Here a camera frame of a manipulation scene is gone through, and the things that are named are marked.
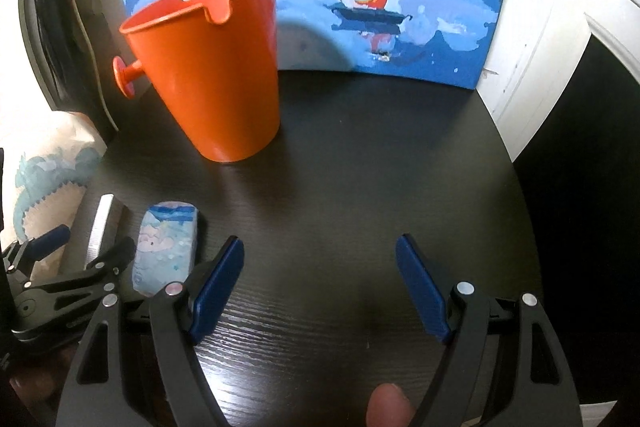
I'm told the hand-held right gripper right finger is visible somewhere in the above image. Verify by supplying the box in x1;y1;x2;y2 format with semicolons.
395;233;583;427

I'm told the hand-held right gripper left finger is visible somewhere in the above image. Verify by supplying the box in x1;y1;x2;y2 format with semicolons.
56;235;246;427

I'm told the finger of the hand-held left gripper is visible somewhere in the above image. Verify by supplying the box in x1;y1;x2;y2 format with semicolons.
22;237;137;308
1;225;71;289

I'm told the dinosaur print pillow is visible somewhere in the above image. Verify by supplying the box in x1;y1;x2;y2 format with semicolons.
12;111;108;273

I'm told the white panelled door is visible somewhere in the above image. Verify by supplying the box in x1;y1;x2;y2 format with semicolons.
475;0;640;427

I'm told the silver nail file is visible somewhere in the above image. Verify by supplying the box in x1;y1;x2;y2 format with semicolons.
86;193;117;270

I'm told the orange plastic cup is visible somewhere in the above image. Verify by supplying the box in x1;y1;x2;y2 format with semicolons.
113;0;281;164

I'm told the black top white nightstand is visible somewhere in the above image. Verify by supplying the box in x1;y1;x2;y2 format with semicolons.
65;67;543;427

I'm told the blue tissue packet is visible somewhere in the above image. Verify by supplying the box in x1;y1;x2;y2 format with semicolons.
131;202;199;299

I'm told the white cable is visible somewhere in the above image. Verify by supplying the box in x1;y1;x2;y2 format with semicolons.
65;0;120;132

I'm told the person's right hand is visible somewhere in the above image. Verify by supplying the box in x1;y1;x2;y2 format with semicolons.
366;383;416;427

